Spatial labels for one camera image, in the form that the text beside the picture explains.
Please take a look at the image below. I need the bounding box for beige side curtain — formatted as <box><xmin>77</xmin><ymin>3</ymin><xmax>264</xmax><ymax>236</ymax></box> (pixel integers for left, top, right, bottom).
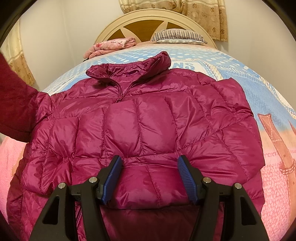
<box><xmin>1</xmin><ymin>20</ymin><xmax>36</xmax><ymax>86</ymax></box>

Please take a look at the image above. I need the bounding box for folded pink floral cloth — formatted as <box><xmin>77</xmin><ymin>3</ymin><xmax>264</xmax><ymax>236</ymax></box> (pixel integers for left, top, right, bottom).
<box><xmin>83</xmin><ymin>38</ymin><xmax>137</xmax><ymax>59</ymax></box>

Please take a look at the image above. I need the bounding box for dark red sleeved left forearm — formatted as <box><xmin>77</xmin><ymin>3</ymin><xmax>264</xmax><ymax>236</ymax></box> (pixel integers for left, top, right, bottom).
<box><xmin>0</xmin><ymin>55</ymin><xmax>38</xmax><ymax>143</ymax></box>

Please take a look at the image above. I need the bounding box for blue pink printed bedspread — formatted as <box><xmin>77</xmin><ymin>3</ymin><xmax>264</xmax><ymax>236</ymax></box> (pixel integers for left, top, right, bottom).
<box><xmin>1</xmin><ymin>44</ymin><xmax>295</xmax><ymax>240</ymax></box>

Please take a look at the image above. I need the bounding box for striped pillow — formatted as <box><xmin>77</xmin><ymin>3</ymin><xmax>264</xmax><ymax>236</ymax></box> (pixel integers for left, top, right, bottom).
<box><xmin>151</xmin><ymin>29</ymin><xmax>207</xmax><ymax>45</ymax></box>

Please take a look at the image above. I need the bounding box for beige patterned window curtain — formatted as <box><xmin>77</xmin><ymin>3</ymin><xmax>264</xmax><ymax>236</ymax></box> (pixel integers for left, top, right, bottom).
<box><xmin>118</xmin><ymin>0</ymin><xmax>228</xmax><ymax>42</ymax></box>

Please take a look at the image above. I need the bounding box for magenta puffer jacket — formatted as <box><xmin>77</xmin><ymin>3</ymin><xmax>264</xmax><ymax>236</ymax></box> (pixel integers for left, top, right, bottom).
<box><xmin>6</xmin><ymin>52</ymin><xmax>264</xmax><ymax>240</ymax></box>

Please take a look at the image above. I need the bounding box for cream wooden headboard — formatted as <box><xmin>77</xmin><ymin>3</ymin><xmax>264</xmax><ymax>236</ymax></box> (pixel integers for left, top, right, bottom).
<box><xmin>95</xmin><ymin>9</ymin><xmax>217</xmax><ymax>48</ymax></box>

